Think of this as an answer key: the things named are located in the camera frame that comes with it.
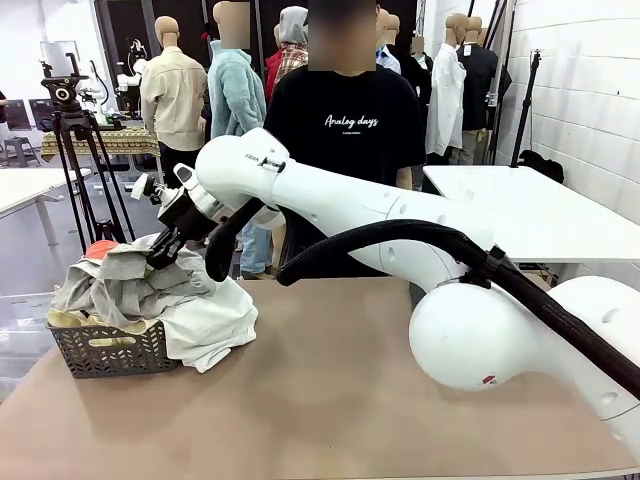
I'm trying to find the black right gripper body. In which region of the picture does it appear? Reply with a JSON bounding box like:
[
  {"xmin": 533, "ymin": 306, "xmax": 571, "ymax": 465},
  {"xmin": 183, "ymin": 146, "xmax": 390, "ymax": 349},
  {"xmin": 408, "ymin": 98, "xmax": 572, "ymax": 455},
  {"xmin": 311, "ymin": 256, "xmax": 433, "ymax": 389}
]
[{"xmin": 157, "ymin": 192, "xmax": 221, "ymax": 246}]

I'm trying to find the grey garment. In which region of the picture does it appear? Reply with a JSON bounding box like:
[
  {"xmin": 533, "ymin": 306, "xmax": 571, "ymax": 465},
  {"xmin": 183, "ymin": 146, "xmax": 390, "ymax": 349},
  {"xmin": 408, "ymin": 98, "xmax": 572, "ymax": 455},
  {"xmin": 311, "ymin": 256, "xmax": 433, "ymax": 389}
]
[{"xmin": 49, "ymin": 233, "xmax": 217, "ymax": 329}]

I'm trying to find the orange printed t-shirt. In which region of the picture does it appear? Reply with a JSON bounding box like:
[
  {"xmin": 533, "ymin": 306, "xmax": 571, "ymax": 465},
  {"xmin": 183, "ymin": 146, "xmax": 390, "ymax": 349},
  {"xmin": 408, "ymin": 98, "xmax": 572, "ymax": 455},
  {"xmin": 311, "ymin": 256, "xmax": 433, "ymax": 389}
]
[{"xmin": 84, "ymin": 239, "xmax": 120, "ymax": 261}]

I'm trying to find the white garment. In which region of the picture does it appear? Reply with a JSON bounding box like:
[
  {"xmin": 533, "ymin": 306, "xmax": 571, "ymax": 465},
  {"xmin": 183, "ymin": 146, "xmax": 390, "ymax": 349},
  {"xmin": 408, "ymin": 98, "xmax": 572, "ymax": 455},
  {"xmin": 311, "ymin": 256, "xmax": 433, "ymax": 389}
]
[{"xmin": 162, "ymin": 277, "xmax": 260, "ymax": 374}]

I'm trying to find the pale yellow garment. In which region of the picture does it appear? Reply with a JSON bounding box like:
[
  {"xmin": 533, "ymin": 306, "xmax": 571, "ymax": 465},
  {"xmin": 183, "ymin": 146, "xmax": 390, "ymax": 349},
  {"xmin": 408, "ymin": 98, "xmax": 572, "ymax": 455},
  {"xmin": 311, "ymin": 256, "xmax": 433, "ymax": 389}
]
[{"xmin": 47, "ymin": 308, "xmax": 151, "ymax": 347}]

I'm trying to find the table with patterned cloth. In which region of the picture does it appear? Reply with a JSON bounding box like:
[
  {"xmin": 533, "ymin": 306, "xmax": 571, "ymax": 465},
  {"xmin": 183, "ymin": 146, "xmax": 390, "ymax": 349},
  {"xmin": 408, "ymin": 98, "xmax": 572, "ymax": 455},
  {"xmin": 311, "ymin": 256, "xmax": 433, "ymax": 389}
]
[{"xmin": 40, "ymin": 127, "xmax": 161, "ymax": 162}]

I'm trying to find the mannequin in beige shirt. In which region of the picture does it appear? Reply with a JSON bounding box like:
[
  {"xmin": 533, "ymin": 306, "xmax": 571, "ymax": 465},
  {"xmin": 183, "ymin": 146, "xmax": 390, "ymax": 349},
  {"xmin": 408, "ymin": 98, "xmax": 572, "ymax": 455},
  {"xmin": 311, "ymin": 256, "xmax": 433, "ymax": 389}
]
[{"xmin": 139, "ymin": 15, "xmax": 211, "ymax": 189}]

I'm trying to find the mannequin in blue fleece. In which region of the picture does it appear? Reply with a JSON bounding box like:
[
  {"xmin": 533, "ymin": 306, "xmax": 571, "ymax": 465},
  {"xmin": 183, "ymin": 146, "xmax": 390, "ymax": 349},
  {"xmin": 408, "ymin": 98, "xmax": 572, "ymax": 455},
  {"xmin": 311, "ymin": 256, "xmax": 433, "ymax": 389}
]
[{"xmin": 207, "ymin": 0, "xmax": 274, "ymax": 279}]

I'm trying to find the small white background robot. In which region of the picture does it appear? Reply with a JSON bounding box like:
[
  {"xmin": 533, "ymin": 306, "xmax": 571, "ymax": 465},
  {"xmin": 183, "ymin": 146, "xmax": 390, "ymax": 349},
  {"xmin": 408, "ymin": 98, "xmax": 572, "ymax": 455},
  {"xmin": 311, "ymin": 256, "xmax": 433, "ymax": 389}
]
[{"xmin": 74, "ymin": 59, "xmax": 149, "ymax": 121}]

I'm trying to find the white table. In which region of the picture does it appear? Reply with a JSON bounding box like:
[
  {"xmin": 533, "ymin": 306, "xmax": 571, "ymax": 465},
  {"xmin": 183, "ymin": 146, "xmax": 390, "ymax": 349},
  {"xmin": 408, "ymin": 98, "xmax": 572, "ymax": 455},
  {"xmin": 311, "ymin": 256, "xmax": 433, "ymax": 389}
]
[
  {"xmin": 0, "ymin": 167, "xmax": 94, "ymax": 249},
  {"xmin": 422, "ymin": 164, "xmax": 640, "ymax": 301}
]

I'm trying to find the grey stool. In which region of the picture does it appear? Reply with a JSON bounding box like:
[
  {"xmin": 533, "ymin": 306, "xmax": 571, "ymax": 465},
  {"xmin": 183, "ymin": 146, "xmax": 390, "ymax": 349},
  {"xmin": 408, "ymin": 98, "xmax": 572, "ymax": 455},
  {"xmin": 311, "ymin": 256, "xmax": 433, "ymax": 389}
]
[{"xmin": 2, "ymin": 137, "xmax": 41, "ymax": 169}]

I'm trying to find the mannequin in plaid hooded shirt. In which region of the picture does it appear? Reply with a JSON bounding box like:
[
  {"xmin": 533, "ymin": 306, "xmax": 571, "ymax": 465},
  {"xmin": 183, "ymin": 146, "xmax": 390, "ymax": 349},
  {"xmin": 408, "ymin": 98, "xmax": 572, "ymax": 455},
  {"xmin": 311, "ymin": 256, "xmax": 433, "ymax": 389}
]
[{"xmin": 264, "ymin": 5, "xmax": 311, "ymax": 106}]

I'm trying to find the person in black t-shirt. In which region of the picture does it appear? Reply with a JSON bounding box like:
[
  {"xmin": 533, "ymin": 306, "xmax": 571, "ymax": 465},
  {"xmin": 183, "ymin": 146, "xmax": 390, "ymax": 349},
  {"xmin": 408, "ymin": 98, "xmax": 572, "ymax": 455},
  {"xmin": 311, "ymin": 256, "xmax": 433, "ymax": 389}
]
[{"xmin": 263, "ymin": 0, "xmax": 426, "ymax": 279}]

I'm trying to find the mannequin in light blue shirt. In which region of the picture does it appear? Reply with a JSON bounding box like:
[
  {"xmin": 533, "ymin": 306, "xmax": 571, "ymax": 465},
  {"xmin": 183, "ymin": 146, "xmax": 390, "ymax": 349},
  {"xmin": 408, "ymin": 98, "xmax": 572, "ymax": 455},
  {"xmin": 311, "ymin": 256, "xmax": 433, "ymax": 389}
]
[{"xmin": 374, "ymin": 7, "xmax": 402, "ymax": 75}]

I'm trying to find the mannequin in dark clothes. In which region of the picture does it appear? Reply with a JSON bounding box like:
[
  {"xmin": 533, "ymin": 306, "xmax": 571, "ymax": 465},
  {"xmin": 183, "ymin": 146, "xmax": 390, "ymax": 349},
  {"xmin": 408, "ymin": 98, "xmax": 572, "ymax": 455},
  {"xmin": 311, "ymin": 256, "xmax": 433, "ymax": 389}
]
[{"xmin": 409, "ymin": 34, "xmax": 434, "ymax": 109}]

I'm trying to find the mannequin in black jacket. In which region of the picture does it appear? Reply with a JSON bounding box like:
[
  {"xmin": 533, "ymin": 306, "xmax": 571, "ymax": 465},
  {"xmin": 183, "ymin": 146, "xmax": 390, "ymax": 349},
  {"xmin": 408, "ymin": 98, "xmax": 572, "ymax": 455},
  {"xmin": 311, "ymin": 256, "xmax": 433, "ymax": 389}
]
[{"xmin": 457, "ymin": 16, "xmax": 514, "ymax": 166}]

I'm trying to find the black light stand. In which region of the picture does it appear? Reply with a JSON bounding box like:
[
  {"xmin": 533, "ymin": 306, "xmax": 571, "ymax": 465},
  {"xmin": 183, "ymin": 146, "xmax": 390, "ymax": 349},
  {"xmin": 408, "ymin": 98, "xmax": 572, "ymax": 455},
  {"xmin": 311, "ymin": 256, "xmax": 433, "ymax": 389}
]
[{"xmin": 510, "ymin": 49, "xmax": 544, "ymax": 169}]

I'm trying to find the black bag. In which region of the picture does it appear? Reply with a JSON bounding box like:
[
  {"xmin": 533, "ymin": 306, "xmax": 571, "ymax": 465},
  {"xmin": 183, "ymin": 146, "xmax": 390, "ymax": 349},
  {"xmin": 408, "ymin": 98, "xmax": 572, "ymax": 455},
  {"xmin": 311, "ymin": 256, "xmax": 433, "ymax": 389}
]
[{"xmin": 517, "ymin": 149, "xmax": 565, "ymax": 185}]

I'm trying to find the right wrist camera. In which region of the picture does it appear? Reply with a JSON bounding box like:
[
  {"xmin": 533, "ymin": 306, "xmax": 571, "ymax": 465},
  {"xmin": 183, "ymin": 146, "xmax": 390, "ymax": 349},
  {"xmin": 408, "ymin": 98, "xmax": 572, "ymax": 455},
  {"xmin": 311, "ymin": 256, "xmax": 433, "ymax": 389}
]
[{"xmin": 130, "ymin": 172, "xmax": 166, "ymax": 206}]

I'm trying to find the black camera tripod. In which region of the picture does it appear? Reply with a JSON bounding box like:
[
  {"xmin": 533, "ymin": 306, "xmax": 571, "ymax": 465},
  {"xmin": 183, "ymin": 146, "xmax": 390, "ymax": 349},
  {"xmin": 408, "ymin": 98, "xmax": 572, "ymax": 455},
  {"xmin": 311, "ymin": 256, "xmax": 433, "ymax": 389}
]
[{"xmin": 40, "ymin": 52, "xmax": 136, "ymax": 254}]

